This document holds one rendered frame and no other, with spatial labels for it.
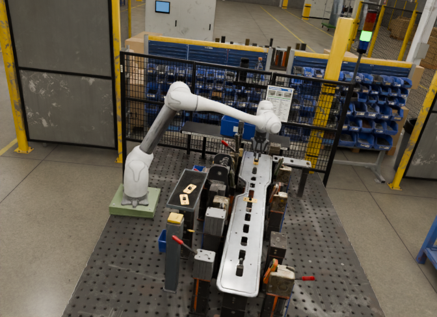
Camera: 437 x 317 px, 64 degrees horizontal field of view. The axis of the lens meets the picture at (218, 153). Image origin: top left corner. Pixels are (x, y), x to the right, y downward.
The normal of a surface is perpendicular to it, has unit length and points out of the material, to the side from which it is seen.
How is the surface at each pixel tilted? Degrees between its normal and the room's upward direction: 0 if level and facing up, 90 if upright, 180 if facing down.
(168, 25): 90
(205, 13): 90
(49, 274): 0
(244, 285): 0
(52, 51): 92
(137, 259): 0
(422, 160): 90
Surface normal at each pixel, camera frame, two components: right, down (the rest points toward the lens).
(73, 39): -0.04, 0.47
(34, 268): 0.10, -0.89
